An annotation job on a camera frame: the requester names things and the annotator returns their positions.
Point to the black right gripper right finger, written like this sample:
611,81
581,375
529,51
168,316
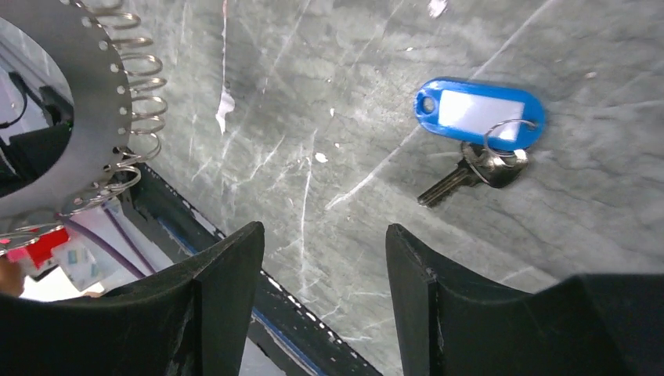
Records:
453,321

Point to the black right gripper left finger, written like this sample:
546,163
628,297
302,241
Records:
130,330

